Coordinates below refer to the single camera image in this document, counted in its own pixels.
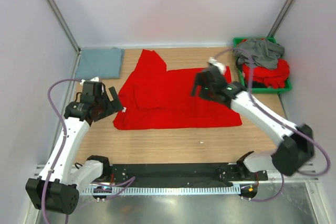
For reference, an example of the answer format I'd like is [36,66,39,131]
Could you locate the red t shirt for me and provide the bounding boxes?
[113,49,242,130]

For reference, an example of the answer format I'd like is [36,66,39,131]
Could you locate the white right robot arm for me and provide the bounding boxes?
[191,65,315,180]

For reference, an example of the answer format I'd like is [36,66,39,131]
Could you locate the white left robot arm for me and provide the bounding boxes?
[25,80,123,215]

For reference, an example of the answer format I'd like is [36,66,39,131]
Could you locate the red t shirts in bin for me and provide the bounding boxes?
[253,59,290,89]

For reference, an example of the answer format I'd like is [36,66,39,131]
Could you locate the folded blue t shirt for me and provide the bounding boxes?
[75,47,125,80]

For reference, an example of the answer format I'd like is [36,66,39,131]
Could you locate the green plastic bin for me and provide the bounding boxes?
[233,37,292,94]

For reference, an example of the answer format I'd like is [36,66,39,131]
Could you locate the grey t shirt in bin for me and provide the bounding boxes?
[234,38,285,70]

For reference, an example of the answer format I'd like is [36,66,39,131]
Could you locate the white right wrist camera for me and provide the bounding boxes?
[207,57,226,75]

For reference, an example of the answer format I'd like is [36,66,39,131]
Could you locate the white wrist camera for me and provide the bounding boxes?
[207,57,226,75]
[80,77,101,86]

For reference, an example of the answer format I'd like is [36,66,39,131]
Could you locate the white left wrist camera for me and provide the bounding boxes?
[80,77,101,86]

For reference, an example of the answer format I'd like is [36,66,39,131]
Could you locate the aluminium corner post right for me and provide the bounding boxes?
[267,0,296,37]

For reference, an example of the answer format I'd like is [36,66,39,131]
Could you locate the aluminium corner post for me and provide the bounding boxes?
[46,0,80,54]
[267,0,296,37]

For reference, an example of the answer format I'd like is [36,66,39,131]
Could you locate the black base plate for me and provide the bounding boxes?
[111,163,268,188]

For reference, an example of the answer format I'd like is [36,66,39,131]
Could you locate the slotted cable duct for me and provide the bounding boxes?
[80,185,241,196]

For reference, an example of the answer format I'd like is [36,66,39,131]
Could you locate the aluminium corner post left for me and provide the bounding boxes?
[46,0,80,54]

